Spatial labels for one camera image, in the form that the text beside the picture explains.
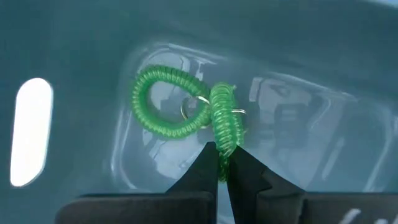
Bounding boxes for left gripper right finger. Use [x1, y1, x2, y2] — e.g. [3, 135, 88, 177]
[226, 145, 398, 224]

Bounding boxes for teal plastic bin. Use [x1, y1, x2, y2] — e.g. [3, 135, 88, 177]
[0, 0, 398, 224]

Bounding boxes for green spring coil keychain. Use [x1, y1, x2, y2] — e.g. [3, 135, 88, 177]
[208, 81, 248, 183]
[130, 64, 213, 140]

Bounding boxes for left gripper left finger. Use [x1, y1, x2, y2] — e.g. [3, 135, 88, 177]
[55, 141, 219, 224]

